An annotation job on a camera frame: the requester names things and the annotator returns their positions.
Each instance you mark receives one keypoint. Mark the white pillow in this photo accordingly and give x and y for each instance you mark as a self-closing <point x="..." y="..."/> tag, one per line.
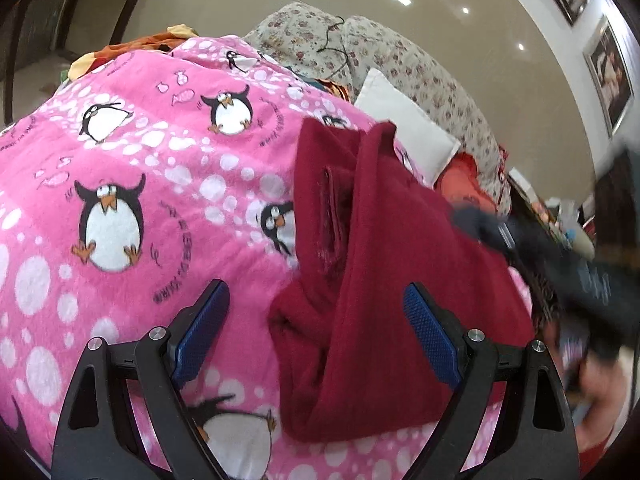
<point x="400" y="110"/>

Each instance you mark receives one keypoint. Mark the pink penguin print blanket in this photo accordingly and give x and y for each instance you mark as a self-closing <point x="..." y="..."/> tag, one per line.
<point x="150" y="160"/>

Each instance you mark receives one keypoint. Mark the dark wooden frame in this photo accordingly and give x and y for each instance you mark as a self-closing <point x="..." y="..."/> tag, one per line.
<point x="30" y="10"/>

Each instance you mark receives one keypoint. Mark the dark carved wooden cabinet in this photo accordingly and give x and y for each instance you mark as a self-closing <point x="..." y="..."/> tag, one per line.
<point x="617" y="195"/>

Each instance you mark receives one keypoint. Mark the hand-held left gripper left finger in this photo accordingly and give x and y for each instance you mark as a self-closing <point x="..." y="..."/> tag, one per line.
<point x="200" y="330"/>

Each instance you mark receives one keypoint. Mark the orange cloth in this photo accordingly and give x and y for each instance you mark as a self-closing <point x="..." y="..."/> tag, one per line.
<point x="125" y="49"/>

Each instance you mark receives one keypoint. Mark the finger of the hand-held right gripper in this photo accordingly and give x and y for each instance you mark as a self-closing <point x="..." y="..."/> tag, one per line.
<point x="475" y="222"/>

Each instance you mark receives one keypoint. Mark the floral sofa cover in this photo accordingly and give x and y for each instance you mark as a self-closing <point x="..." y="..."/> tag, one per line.
<point x="400" y="50"/>

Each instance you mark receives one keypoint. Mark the dark red knit garment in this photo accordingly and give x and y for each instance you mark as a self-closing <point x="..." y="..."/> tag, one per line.
<point x="380" y="270"/>

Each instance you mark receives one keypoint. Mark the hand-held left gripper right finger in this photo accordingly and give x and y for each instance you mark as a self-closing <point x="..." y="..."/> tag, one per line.
<point x="430" y="335"/>

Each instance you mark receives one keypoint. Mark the red ruffled cushion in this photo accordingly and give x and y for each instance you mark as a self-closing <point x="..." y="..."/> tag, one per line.
<point x="465" y="180"/>

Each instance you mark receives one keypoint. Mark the person's right forearm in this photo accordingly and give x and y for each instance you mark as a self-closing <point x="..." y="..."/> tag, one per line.
<point x="605" y="395"/>

